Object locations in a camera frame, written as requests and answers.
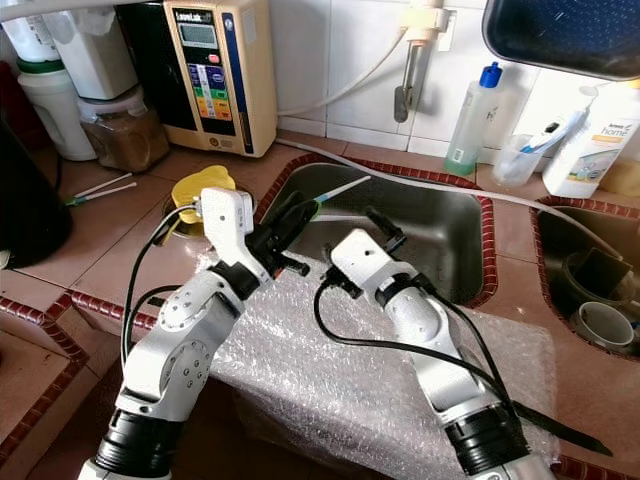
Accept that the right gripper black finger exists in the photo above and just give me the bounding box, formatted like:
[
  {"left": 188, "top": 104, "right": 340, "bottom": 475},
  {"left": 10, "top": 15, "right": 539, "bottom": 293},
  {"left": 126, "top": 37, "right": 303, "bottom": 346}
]
[{"left": 365, "top": 207, "right": 408, "bottom": 251}]

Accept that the white stick with teal tip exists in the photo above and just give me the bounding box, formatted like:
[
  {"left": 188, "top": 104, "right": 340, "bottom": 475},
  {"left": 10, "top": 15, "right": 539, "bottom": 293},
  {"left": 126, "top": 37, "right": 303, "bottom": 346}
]
[{"left": 315, "top": 176, "right": 373, "bottom": 206}]

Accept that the round steel dish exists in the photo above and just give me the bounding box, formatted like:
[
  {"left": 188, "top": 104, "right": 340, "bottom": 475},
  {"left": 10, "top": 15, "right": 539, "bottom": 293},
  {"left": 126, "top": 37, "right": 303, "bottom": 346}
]
[{"left": 160, "top": 195, "right": 211, "bottom": 241}]

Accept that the large steel sink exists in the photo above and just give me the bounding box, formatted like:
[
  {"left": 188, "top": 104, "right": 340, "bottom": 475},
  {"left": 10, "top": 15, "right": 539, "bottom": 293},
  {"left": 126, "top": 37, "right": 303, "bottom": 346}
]
[{"left": 260, "top": 160, "right": 501, "bottom": 306}]

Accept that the clear bubble wrap sheet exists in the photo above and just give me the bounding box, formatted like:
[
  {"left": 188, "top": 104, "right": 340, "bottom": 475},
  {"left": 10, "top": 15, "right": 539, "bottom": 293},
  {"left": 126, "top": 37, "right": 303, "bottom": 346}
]
[{"left": 200, "top": 240, "right": 561, "bottom": 480}]

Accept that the clear bottle with blue cap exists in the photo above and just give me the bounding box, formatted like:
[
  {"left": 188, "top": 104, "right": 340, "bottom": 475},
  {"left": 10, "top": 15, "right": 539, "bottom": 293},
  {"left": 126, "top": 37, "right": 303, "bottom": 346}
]
[{"left": 443, "top": 62, "right": 506, "bottom": 179}]

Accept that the beige water ionizer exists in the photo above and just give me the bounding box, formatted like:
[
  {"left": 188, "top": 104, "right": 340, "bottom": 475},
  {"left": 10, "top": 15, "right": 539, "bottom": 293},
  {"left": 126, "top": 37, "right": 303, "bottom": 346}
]
[{"left": 163, "top": 0, "right": 279, "bottom": 159}]

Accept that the white stick with green tip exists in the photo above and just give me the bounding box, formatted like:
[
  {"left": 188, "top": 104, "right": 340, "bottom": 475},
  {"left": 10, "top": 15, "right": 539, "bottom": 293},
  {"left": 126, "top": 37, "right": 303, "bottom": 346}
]
[
  {"left": 72, "top": 172, "right": 133, "bottom": 199},
  {"left": 68, "top": 183, "right": 136, "bottom": 208}
]

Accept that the clear jar of brown powder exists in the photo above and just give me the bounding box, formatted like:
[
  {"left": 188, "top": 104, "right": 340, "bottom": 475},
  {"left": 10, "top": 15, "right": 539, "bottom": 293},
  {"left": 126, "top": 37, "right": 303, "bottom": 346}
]
[{"left": 80, "top": 88, "right": 171, "bottom": 173}]

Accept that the blue and white toothbrush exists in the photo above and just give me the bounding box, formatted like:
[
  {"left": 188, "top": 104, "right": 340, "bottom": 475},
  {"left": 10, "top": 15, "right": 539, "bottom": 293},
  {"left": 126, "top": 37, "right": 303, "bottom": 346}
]
[{"left": 518, "top": 108, "right": 593, "bottom": 156}]

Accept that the small steel sink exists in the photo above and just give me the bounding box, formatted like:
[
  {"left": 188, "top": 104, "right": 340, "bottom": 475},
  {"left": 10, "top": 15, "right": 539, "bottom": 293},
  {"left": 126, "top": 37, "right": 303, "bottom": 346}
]
[{"left": 532, "top": 200, "right": 640, "bottom": 361}]

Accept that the dark pot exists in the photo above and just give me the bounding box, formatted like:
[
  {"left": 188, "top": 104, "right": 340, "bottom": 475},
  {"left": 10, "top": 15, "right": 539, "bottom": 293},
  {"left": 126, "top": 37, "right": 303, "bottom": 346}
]
[{"left": 560, "top": 245, "right": 636, "bottom": 316}]

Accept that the white detergent bottle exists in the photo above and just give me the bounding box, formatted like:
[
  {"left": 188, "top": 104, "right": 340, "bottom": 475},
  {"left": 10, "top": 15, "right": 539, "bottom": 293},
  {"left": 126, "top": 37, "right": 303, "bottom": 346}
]
[{"left": 542, "top": 78, "right": 640, "bottom": 199}]

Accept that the large black round appliance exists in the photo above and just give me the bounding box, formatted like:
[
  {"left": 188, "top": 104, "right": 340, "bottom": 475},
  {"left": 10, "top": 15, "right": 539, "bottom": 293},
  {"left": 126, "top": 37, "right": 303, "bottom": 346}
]
[{"left": 0, "top": 110, "right": 73, "bottom": 269}]

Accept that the grey bowl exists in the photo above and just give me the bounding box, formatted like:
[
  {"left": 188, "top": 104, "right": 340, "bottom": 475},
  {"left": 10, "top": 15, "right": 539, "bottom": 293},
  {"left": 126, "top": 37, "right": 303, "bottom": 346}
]
[{"left": 570, "top": 300, "right": 639, "bottom": 353}]

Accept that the yellow sponge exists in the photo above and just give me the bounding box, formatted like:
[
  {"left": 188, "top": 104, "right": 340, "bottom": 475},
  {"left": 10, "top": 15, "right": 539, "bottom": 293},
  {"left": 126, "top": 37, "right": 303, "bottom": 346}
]
[{"left": 600, "top": 160, "right": 640, "bottom": 198}]

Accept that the white plastic container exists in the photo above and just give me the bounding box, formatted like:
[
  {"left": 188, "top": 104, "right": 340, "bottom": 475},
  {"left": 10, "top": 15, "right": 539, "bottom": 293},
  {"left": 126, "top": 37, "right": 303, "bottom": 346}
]
[{"left": 45, "top": 8, "right": 136, "bottom": 101}]

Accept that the white canister with green band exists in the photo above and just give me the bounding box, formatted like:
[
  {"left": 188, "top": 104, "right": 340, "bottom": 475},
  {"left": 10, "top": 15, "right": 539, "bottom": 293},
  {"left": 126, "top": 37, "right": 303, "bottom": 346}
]
[{"left": 18, "top": 60, "right": 101, "bottom": 163}]

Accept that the dark red container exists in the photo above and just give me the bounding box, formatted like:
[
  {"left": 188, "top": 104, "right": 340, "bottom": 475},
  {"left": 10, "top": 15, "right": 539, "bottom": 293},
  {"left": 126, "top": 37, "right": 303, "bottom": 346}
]
[{"left": 0, "top": 65, "right": 41, "bottom": 151}]

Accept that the dark blue tray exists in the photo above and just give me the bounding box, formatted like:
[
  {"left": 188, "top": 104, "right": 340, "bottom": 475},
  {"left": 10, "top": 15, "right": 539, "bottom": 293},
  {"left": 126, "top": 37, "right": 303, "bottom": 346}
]
[{"left": 482, "top": 0, "right": 640, "bottom": 81}]

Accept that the white filter cartridge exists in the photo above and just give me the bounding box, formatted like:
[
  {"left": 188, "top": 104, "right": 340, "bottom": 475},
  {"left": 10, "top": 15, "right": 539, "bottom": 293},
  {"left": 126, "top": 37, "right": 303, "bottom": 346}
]
[{"left": 0, "top": 5, "right": 61, "bottom": 66}]

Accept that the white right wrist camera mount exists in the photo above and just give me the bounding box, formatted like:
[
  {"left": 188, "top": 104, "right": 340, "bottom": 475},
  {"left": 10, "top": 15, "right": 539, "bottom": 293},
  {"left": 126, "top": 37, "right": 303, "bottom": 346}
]
[{"left": 330, "top": 228, "right": 411, "bottom": 301}]

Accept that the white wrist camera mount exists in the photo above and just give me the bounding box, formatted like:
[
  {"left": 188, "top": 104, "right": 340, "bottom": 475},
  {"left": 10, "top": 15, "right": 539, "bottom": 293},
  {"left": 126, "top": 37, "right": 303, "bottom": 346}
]
[
  {"left": 330, "top": 228, "right": 411, "bottom": 301},
  {"left": 198, "top": 186, "right": 256, "bottom": 271}
]

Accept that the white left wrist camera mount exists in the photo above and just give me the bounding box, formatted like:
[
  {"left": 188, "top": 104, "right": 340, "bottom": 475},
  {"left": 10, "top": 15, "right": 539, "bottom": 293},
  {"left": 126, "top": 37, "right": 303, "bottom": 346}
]
[{"left": 198, "top": 186, "right": 256, "bottom": 271}]

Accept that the long white drain hose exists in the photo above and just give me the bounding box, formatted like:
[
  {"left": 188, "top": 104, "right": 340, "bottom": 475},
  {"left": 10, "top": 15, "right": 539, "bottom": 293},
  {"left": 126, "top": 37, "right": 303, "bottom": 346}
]
[{"left": 275, "top": 138, "right": 640, "bottom": 266}]

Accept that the white faucet hose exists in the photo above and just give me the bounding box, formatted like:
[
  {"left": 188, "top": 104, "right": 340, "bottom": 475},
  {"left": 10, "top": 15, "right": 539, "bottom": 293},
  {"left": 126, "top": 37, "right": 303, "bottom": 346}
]
[{"left": 275, "top": 30, "right": 416, "bottom": 119}]

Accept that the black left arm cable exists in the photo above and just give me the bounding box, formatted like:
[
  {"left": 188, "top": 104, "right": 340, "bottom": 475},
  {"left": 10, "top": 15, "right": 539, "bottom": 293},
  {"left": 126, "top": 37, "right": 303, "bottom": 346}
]
[{"left": 125, "top": 205, "right": 206, "bottom": 371}]

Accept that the wall faucet with cream diverter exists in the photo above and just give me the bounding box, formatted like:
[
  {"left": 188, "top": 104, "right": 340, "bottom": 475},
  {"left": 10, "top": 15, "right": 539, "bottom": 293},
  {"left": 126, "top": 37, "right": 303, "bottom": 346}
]
[{"left": 390, "top": 0, "right": 461, "bottom": 125}]

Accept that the black strap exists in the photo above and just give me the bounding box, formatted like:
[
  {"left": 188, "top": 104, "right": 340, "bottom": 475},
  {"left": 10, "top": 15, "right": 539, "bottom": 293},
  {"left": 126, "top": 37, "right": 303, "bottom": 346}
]
[{"left": 510, "top": 400, "right": 613, "bottom": 458}]

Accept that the grey corrugated hose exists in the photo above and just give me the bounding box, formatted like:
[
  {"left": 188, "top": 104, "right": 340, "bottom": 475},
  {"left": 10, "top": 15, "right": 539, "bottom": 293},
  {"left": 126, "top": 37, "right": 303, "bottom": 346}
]
[{"left": 0, "top": 0, "right": 171, "bottom": 26}]

